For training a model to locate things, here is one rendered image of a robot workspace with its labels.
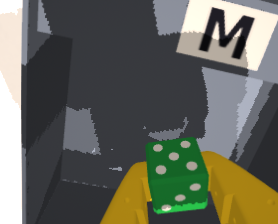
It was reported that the green die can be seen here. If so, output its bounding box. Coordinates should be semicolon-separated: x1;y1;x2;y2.
145;137;209;214

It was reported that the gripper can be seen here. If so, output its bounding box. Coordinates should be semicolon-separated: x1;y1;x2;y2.
100;151;278;224

